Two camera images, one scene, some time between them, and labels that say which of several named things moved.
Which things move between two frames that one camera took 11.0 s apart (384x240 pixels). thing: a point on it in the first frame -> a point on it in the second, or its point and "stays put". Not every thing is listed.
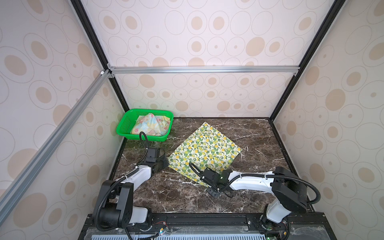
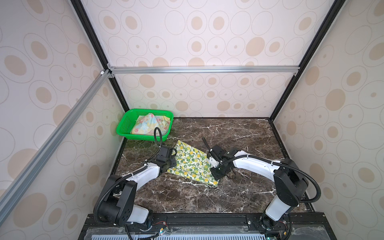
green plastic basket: x=127 y=116 stays put
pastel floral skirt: x=154 y=125 stays put
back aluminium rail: x=112 y=70 stays put
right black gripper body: x=211 y=190 -> x=218 y=172
